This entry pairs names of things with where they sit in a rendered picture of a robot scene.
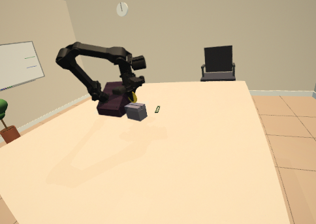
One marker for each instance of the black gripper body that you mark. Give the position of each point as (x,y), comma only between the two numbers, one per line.
(122,89)

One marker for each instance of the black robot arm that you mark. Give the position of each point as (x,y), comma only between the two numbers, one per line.
(117,55)

